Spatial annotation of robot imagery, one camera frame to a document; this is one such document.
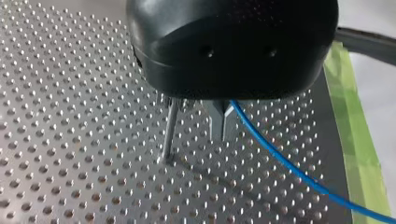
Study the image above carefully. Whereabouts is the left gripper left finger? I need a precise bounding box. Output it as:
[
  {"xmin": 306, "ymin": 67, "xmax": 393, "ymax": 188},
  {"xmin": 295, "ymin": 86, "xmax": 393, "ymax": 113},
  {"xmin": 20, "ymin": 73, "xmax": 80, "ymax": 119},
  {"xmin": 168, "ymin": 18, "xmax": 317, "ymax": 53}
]
[{"xmin": 201, "ymin": 99, "xmax": 224, "ymax": 142}]

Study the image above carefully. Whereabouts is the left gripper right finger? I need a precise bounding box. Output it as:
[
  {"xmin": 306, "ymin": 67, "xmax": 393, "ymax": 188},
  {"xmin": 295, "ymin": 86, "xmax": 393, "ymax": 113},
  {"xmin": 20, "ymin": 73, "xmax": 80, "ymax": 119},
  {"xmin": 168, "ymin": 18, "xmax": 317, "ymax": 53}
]
[{"xmin": 222, "ymin": 100, "xmax": 235, "ymax": 142}]

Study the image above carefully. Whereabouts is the black cable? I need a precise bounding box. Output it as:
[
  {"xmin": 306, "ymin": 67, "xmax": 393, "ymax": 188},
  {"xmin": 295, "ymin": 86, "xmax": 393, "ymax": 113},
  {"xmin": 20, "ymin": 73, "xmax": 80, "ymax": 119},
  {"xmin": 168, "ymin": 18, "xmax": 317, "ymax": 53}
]
[{"xmin": 334, "ymin": 26, "xmax": 396, "ymax": 67}]

